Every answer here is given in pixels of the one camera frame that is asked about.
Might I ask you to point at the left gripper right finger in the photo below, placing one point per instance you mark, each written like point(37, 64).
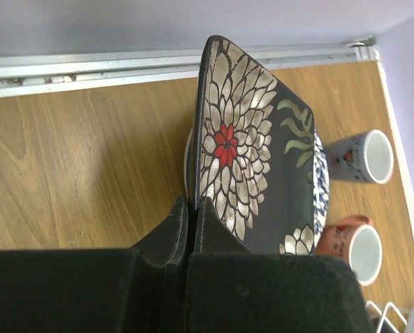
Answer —
point(232, 290)

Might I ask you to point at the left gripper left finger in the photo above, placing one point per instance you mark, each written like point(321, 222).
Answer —
point(135, 289)

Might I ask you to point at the blue white floral plate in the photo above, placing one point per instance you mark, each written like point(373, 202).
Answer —
point(321, 180)

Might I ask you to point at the pink mug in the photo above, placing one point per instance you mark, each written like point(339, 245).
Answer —
point(354, 240)

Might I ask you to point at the black square plate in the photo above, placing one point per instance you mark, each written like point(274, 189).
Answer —
point(235, 89)

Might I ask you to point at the grey mug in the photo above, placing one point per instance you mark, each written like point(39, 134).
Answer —
point(365, 157)

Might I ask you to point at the white wire dish rack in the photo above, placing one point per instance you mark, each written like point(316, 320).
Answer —
point(390, 317)

